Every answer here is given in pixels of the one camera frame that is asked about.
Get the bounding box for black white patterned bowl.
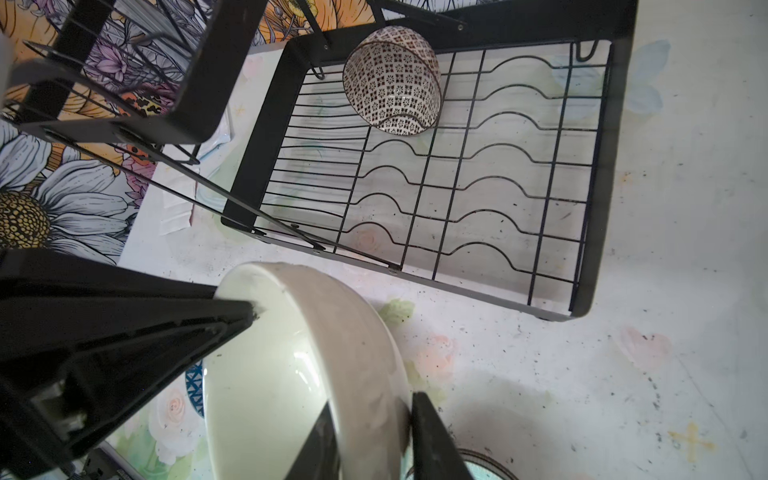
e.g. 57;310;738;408
342;26;443;136

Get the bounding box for mint green bowl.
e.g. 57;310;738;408
401;447;518;480

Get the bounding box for blue patterned bowl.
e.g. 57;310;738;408
184;361;204;417

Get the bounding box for clear ribbed plastic packet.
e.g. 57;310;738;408
153;165;197;236

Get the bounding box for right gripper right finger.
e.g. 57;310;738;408
411;392;473;480

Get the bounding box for clear square plastic packet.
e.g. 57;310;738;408
196;108;233;161

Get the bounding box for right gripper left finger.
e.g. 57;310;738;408
1;249;254;479

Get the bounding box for black wire dish rack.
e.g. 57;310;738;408
1;1;638;321

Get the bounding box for cream white bowl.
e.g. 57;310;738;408
203;262;411;479

